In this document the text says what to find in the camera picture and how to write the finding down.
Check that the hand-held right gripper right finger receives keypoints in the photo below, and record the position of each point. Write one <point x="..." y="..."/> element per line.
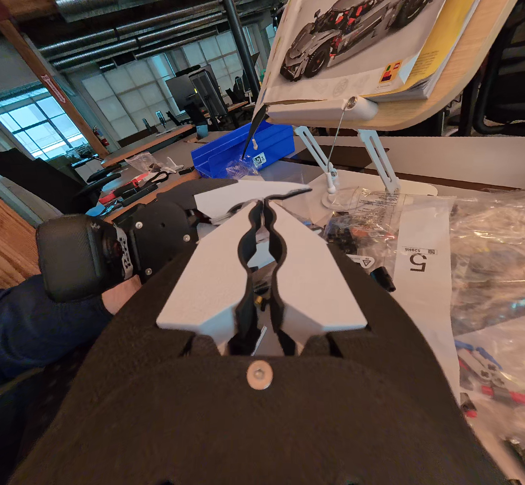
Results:
<point x="320" y="284"/>

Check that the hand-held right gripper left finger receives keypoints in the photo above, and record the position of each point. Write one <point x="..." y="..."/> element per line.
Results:
<point x="205" y="284"/>

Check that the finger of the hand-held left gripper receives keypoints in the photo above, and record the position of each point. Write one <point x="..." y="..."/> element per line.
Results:
<point x="238" y="196"/>
<point x="205" y="227"/>

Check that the person's left forearm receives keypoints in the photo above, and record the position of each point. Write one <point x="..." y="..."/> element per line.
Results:
<point x="49" y="325"/>

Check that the black cylinder lego piece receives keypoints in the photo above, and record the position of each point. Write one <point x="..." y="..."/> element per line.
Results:
<point x="383" y="279"/>

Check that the person's left hand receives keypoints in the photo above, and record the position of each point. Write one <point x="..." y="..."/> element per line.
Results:
<point x="121" y="296"/>

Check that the clear empty bag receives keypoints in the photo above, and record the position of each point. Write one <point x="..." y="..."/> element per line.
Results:
<point x="242" y="168"/>

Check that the blue storage bin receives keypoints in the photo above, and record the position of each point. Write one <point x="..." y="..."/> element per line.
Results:
<point x="279" y="140"/>
<point x="201" y="161"/>

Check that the blue flat piece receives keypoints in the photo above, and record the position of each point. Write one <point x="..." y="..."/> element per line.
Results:
<point x="97" y="209"/>

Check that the small clear parts bag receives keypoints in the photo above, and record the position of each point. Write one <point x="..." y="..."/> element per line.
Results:
<point x="143" y="162"/>

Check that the black pointed flap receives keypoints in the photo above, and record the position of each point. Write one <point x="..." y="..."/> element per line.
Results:
<point x="256" y="128"/>

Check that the clear bag with warning print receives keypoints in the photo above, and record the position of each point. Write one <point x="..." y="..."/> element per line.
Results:
<point x="365" y="218"/>

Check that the wooden background desk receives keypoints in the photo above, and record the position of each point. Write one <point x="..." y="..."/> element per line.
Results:
<point x="143" y="145"/>

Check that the red fire extinguisher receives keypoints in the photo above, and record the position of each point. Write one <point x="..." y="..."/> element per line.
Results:
<point x="102" y="135"/>

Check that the dark computer monitor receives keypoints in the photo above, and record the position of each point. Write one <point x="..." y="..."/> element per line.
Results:
<point x="197" y="91"/>

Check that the clear bag with number strip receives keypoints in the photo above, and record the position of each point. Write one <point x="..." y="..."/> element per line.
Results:
<point x="426" y="239"/>

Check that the black office chair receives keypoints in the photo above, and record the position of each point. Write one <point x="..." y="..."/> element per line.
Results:
<point x="41" y="181"/>

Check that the black sign stand pole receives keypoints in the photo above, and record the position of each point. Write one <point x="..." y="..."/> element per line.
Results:
<point x="236" y="26"/>

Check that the printed car picture sheet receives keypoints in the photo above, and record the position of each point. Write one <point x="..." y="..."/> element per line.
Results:
<point x="369" y="30"/>

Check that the wooden book stand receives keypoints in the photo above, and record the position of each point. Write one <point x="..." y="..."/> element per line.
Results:
<point x="451" y="104"/>

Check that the yellow-edged instruction booklet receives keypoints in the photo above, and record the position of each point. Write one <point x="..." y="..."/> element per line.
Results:
<point x="447" y="42"/>

